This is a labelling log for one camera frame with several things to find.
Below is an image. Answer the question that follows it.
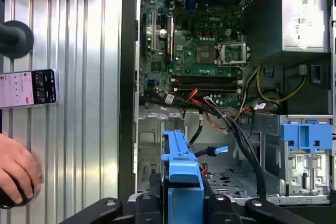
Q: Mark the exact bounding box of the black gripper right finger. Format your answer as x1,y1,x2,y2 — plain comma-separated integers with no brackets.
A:
204,179,314,224

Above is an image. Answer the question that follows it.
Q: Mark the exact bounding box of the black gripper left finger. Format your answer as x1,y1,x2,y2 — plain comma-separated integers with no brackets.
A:
59,174,169,224

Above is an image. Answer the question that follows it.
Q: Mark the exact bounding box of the black wire bundle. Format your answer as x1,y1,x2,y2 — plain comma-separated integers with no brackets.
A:
203,97,268,199

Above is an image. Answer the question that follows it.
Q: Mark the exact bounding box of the person's hand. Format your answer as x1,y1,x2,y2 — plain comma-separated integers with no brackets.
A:
0,133,44,205

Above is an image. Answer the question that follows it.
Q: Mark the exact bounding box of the black expansion slot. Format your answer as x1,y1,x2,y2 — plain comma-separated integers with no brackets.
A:
166,15,175,62

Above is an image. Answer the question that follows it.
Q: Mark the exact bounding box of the black PC case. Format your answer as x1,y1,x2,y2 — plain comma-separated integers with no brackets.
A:
118,0,336,224

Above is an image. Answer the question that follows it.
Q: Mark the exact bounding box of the yellow wire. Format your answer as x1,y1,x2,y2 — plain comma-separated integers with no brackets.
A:
256,65,307,104

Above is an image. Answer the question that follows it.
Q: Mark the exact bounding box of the black wire with white label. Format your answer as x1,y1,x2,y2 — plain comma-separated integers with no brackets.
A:
244,101,279,115
139,93,208,111

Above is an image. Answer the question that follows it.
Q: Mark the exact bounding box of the CPU socket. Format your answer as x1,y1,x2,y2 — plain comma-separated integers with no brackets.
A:
195,45,217,65

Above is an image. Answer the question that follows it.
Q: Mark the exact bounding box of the black RAM slot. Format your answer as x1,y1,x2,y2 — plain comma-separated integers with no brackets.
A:
170,75,243,84
170,84,243,94

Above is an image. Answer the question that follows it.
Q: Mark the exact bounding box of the silver drive cage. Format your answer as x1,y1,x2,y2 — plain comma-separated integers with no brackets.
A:
262,115,336,206

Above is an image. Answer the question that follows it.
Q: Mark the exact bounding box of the green motherboard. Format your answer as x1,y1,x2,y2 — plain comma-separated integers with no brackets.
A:
139,0,250,109

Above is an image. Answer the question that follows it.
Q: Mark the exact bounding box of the silver disk bay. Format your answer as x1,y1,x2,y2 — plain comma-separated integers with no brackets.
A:
136,111,263,201

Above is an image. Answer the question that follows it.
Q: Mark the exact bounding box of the orange wire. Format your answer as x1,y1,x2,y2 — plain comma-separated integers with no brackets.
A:
186,87,229,131

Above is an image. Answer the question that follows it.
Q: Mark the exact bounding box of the grey power supply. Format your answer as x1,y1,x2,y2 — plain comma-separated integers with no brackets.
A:
243,0,331,54

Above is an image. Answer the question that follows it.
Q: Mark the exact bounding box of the small round black tool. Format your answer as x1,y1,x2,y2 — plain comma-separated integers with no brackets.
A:
0,179,36,209

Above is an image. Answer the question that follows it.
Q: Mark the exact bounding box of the smartphone with lit screen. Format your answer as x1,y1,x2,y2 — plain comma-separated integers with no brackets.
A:
0,68,57,109

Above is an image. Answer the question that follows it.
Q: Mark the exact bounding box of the black round knob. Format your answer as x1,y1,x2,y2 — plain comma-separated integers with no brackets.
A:
0,20,35,58

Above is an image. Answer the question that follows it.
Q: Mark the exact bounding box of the blue drive carrier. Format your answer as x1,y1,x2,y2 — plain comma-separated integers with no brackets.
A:
280,120,333,154

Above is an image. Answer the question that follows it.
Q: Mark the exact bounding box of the hard disk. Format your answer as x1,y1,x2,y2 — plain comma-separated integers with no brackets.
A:
161,129,205,224

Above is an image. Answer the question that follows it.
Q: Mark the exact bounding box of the silver socket cover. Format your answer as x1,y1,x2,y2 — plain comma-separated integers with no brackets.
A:
216,41,249,67

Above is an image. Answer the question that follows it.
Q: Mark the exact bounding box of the black wire with blue plug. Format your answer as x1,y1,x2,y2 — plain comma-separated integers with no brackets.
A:
193,145,229,157

